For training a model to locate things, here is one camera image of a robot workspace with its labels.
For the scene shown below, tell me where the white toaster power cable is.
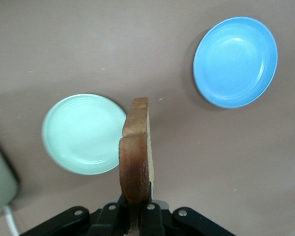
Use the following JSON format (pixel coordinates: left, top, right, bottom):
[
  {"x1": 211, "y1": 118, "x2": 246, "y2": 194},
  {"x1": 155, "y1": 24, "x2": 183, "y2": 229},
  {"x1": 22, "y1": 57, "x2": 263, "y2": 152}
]
[{"x1": 1, "y1": 205, "x2": 22, "y2": 236}]

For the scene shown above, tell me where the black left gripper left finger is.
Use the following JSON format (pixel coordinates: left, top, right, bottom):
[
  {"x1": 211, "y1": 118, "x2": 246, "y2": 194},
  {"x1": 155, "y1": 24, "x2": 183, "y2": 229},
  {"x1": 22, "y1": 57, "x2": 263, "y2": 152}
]
[{"x1": 19, "y1": 194, "x2": 128, "y2": 236}]

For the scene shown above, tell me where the blue plate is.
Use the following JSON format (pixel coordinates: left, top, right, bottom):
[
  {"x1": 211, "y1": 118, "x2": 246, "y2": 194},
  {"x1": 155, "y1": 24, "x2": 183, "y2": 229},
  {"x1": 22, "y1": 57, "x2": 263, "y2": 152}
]
[{"x1": 193, "y1": 16, "x2": 278, "y2": 109}]

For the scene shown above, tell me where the mint green plate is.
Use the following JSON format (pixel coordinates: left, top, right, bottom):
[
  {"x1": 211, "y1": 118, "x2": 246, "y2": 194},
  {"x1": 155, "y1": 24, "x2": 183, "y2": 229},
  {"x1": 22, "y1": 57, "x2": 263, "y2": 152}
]
[{"x1": 41, "y1": 93, "x2": 128, "y2": 176}]

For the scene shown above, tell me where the toasted bread slice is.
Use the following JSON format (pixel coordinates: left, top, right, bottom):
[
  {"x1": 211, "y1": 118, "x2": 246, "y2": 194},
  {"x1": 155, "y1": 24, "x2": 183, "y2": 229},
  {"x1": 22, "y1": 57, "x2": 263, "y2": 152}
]
[{"x1": 118, "y1": 97, "x2": 155, "y2": 236}]

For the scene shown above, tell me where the beige chrome toaster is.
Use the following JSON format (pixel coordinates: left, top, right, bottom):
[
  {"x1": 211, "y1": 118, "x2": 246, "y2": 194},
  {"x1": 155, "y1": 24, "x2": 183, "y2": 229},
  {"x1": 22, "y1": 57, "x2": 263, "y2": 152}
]
[{"x1": 0, "y1": 136, "x2": 22, "y2": 222}]

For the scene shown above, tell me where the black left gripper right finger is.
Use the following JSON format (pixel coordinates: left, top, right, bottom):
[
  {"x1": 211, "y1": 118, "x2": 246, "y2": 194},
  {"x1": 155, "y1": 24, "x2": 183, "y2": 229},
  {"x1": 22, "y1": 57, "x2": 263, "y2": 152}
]
[{"x1": 140, "y1": 201, "x2": 236, "y2": 236}]

